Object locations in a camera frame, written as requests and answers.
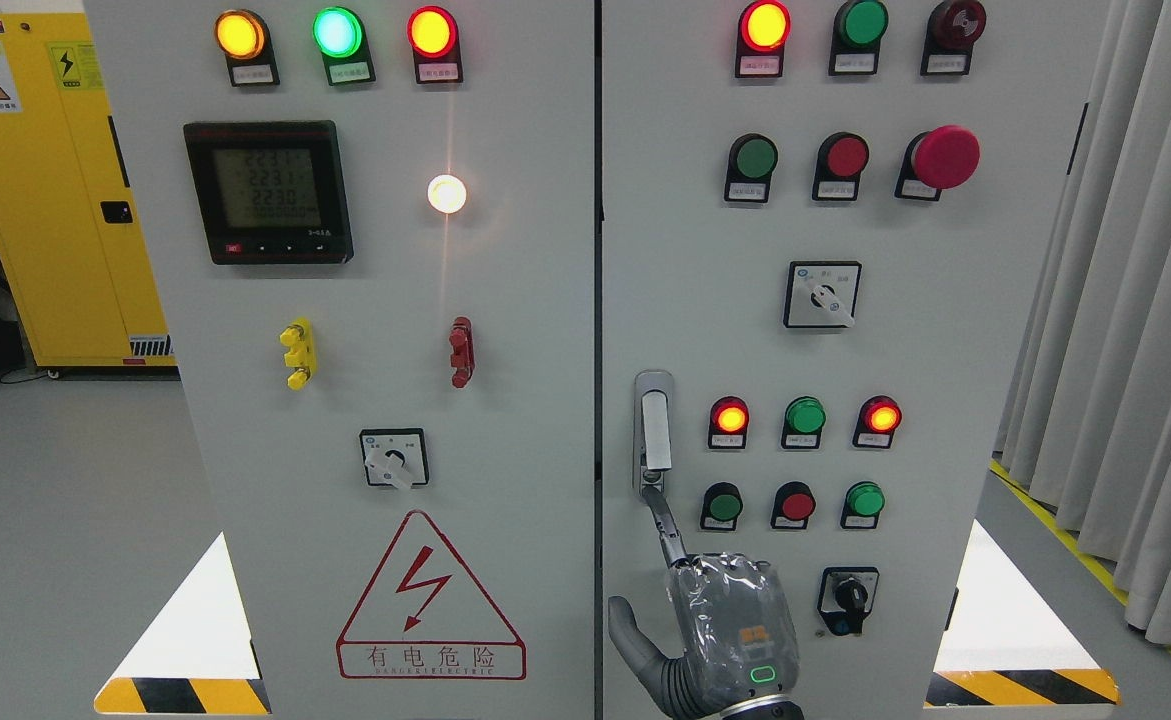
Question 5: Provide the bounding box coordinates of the red indicator lamp top left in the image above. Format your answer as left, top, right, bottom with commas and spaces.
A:
406, 5, 463, 85

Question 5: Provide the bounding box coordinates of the left door rotary switch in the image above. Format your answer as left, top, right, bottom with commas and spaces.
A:
358, 428, 430, 489

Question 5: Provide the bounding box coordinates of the dark red buzzer top right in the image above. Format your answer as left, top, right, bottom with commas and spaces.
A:
920, 0, 988, 77

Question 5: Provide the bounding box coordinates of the grey right cabinet door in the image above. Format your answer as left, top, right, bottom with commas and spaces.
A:
600, 1, 1111, 719

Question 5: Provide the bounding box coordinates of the door rotary switch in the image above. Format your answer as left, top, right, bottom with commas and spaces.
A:
782, 261, 861, 329
358, 428, 430, 489

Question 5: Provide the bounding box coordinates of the red push button upper row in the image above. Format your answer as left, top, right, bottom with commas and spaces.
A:
812, 132, 869, 203

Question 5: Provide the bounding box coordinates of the black key selector switch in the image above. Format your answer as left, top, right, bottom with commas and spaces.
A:
817, 565, 879, 635

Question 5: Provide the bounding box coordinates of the green lamp top right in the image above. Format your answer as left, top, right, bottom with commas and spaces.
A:
828, 0, 890, 77

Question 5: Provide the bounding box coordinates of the yellow safety cabinet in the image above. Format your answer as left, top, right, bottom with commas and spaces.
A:
0, 13, 174, 370

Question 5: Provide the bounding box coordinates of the green lamp middle centre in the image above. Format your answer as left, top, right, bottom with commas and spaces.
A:
780, 396, 827, 450

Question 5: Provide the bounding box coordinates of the yellow indicator lamp top left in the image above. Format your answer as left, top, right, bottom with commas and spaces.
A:
214, 9, 280, 87

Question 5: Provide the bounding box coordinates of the lit red lamp middle right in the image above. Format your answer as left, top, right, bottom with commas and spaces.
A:
852, 395, 902, 448

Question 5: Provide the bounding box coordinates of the grey curtain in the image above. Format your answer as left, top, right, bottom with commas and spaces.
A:
997, 1, 1171, 647

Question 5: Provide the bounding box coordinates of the lit red lamp middle left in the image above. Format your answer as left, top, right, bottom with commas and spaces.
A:
707, 396, 749, 450

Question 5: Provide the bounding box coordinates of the green push button upper row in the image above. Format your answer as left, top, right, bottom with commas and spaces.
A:
723, 133, 780, 204

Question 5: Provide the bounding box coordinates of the silver door handle lever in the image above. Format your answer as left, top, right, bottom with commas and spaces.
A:
641, 389, 672, 475

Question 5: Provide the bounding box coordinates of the white lit indicator lamp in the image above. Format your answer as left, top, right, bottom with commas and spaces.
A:
426, 174, 470, 215

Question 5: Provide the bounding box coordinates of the right door upper rotary switch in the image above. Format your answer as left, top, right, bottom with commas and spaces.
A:
782, 261, 861, 329

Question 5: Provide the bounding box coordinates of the grey cabinet door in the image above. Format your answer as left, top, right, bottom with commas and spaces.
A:
85, 1, 602, 719
600, 1, 1111, 719

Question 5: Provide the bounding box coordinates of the red electric hazard sign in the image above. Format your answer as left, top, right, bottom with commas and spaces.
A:
335, 510, 527, 683

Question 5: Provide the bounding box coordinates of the silver handle lock plate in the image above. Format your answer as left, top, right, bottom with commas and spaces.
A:
632, 370, 674, 496

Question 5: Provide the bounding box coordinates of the grey robotic right hand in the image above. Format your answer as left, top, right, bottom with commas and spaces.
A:
607, 488, 799, 719

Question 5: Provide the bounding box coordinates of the red terminal block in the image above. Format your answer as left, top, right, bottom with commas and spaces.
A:
448, 316, 475, 389

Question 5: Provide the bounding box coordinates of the green indicator lamp top left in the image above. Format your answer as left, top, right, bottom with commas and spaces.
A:
311, 6, 376, 85

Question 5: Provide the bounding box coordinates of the red indicator lamp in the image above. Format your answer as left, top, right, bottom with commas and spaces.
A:
406, 5, 463, 85
733, 1, 792, 78

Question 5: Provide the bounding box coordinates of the yellow terminal block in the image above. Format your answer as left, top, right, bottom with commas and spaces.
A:
279, 316, 317, 391

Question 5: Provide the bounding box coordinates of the red push button lower centre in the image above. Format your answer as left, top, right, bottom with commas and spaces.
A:
771, 480, 815, 530

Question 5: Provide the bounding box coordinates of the red mushroom emergency stop button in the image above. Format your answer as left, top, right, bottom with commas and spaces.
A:
893, 124, 981, 203

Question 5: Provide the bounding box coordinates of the red indicator lamp top right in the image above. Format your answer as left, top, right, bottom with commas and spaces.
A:
733, 1, 792, 78

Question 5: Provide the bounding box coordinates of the green push button lower left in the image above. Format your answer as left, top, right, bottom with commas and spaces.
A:
699, 482, 742, 532

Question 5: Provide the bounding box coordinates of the grey left cabinet door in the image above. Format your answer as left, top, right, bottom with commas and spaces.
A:
85, 1, 602, 719

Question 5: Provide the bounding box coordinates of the green push button lower right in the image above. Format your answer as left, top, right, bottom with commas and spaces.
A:
840, 480, 886, 530

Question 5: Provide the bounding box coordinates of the lit red lamp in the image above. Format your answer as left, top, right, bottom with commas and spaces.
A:
852, 395, 902, 448
707, 396, 749, 450

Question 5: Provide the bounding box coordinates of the black digital power meter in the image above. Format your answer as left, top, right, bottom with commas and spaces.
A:
183, 119, 355, 265

